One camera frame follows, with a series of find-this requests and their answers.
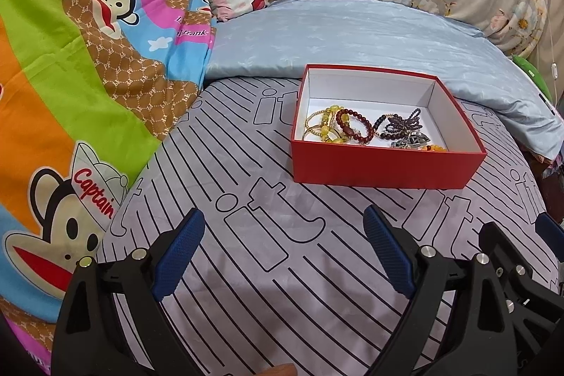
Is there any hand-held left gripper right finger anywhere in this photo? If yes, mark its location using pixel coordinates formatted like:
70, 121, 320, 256
362, 204, 518, 376

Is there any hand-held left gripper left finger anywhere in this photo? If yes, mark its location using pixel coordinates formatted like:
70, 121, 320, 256
52, 208, 208, 376

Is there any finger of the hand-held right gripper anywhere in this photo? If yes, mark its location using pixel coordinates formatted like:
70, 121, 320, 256
534, 214, 564, 263
480, 222, 552, 307

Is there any red cardboard box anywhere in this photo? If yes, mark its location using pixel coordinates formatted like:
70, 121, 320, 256
291, 64, 487, 189

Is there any silver jewelry piece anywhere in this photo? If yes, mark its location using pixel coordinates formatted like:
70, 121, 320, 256
391, 131, 431, 150

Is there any dark red bead bracelet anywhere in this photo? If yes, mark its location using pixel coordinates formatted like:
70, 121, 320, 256
336, 107, 376, 146

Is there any pale yellow bead bracelet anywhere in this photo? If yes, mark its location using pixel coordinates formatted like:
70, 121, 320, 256
318, 105, 350, 144

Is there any dark purple bead string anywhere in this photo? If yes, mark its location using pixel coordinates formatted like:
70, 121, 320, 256
385, 107, 424, 135

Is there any gold bangle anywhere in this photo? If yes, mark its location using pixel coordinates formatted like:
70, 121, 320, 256
305, 111, 338, 140

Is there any person's left hand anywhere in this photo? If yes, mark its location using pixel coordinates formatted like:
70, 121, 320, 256
258, 365, 297, 376

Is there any striped lilac bedsheet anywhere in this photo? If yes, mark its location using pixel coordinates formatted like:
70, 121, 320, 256
94, 76, 552, 376

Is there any green plush item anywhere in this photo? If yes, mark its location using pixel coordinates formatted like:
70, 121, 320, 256
511, 55, 552, 101

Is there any beige curtain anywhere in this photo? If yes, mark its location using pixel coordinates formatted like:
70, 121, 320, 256
529, 0, 564, 95

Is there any colourful monkey print blanket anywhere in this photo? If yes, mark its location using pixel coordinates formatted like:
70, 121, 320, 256
0, 0, 220, 376

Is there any light blue pillow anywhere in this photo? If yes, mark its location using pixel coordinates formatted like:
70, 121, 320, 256
203, 0, 558, 161

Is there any black bead bracelet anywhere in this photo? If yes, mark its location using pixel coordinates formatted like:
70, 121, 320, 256
373, 114, 400, 140

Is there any white cable with switch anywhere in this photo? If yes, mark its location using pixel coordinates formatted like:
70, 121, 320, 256
529, 0, 561, 108

